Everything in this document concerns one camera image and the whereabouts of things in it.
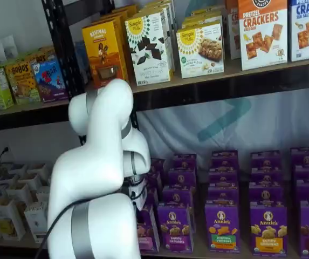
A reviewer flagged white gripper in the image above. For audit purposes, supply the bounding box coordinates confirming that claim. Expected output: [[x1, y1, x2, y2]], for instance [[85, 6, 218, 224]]
[[128, 175, 148, 212]]

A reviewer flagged purple Annie's box pink patch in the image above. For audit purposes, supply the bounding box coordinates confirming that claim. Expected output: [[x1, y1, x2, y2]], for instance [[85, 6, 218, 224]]
[[136, 203, 161, 253], [149, 158, 167, 175]]

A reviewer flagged Annie's box green patch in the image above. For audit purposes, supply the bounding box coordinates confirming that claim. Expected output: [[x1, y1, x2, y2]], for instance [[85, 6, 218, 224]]
[[207, 186, 240, 205], [204, 201, 241, 254], [211, 150, 238, 170], [209, 167, 239, 187]]

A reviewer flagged Annie's box orange patch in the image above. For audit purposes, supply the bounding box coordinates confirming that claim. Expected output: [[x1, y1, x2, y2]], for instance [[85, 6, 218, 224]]
[[249, 183, 284, 207], [250, 166, 283, 186], [250, 203, 289, 257], [251, 150, 281, 168]]

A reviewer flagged white snack box yellow print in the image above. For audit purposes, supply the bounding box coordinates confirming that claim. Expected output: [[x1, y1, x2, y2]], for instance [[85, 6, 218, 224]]
[[0, 198, 27, 241]]

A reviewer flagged black metal shelf rack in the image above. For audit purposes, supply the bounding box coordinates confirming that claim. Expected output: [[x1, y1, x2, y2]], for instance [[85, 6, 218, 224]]
[[41, 0, 309, 148], [0, 106, 72, 176]]

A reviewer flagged Simple Mills sweet thins box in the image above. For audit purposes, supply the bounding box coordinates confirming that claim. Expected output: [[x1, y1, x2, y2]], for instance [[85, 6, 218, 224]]
[[124, 8, 175, 86], [139, 2, 176, 16], [148, 0, 177, 8]]

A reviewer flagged blue Zbar box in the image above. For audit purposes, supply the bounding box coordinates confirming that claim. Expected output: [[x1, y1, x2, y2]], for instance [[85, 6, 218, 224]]
[[31, 59, 69, 104]]

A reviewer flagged pale blue snack box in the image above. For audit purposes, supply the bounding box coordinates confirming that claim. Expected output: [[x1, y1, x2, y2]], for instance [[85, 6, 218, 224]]
[[74, 40, 90, 85]]

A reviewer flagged orange Revival box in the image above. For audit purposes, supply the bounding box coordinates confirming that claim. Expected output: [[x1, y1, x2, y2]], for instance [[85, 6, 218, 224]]
[[112, 4, 139, 17], [100, 10, 130, 27], [81, 20, 129, 88]]

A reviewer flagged Simple Mills bar box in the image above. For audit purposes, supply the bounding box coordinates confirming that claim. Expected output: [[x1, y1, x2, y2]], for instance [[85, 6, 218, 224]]
[[176, 23, 225, 79], [189, 9, 224, 18], [181, 15, 224, 28]]

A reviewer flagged orange Bobo's box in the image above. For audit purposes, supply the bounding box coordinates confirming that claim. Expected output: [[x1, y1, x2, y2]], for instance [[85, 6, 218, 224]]
[[24, 47, 56, 65], [4, 60, 41, 106]]

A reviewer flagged orange pretzel snack box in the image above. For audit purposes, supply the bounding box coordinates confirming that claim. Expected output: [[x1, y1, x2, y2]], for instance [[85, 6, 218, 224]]
[[225, 0, 242, 60]]

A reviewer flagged white cheddar pretzel crackers box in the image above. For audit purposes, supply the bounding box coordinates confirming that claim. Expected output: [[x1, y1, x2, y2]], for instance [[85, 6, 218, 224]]
[[237, 0, 289, 72]]

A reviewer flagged white backdrop teal logo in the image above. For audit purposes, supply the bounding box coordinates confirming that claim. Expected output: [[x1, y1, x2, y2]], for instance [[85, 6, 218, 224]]
[[137, 86, 309, 173]]

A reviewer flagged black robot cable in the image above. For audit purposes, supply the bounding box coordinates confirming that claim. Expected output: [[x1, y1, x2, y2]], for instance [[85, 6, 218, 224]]
[[35, 186, 147, 259]]

